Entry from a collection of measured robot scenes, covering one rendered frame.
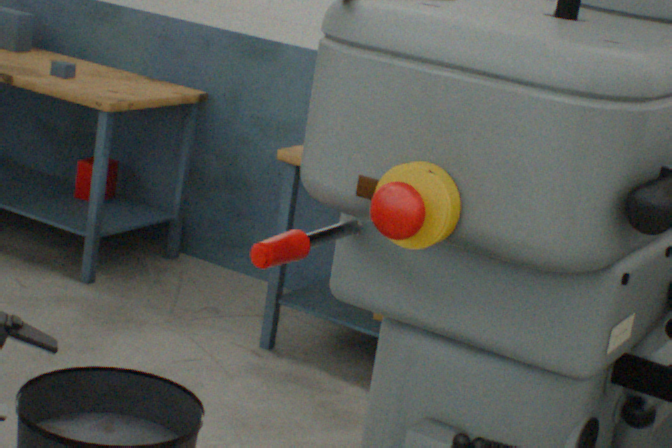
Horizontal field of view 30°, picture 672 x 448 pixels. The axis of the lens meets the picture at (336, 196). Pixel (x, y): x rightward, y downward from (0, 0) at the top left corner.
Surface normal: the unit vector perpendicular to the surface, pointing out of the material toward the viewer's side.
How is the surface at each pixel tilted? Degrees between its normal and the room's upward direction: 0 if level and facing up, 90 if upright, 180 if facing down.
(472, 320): 90
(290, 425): 0
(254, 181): 90
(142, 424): 0
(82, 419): 0
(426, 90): 90
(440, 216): 90
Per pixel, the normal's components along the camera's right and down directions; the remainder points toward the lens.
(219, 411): 0.15, -0.96
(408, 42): -0.47, -0.02
